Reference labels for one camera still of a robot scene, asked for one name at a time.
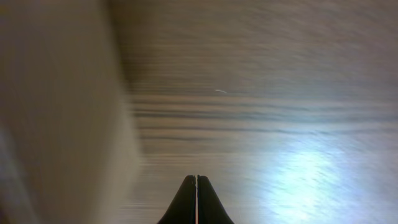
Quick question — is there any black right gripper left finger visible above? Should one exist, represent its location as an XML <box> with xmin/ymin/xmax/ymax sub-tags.
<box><xmin>158</xmin><ymin>175</ymin><xmax>196</xmax><ymax>224</ymax></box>

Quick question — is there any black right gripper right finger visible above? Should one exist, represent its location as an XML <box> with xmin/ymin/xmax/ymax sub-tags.
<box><xmin>197</xmin><ymin>175</ymin><xmax>234</xmax><ymax>224</ymax></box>

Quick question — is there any brown cardboard box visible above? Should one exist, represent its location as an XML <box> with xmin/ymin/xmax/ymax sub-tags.
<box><xmin>1</xmin><ymin>1</ymin><xmax>140</xmax><ymax>223</ymax></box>

